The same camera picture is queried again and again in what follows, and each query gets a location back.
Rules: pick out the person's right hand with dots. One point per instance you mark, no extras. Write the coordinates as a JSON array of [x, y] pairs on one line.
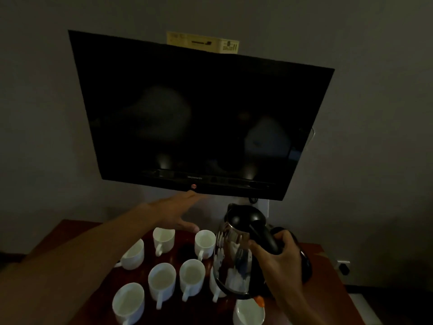
[[284, 267]]

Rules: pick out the person's left hand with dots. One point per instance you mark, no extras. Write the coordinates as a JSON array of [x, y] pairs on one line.
[[172, 213]]

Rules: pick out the steel kettle with black lid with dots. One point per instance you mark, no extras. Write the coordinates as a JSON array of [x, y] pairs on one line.
[[306, 264]]

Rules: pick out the black and steel kettle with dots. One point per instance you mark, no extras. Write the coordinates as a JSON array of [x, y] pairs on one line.
[[233, 253]]

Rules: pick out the group of white cups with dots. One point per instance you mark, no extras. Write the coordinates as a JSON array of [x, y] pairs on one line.
[[161, 279]]

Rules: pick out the person's left forearm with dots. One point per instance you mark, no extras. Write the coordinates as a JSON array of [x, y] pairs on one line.
[[67, 267]]

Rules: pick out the dark red wooden table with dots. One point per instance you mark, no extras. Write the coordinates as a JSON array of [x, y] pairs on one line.
[[328, 291]]

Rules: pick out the black power plug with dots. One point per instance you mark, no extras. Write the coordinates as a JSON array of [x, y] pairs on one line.
[[344, 269]]

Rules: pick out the white paper sheet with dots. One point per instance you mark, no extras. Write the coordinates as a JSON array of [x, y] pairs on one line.
[[365, 311]]

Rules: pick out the pale yellow flat box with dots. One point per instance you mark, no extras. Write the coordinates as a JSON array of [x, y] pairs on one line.
[[203, 42]]

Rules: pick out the white wall socket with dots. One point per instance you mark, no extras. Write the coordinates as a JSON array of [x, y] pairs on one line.
[[339, 263]]

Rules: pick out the black wall television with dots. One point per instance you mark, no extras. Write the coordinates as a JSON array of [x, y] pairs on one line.
[[203, 115]]

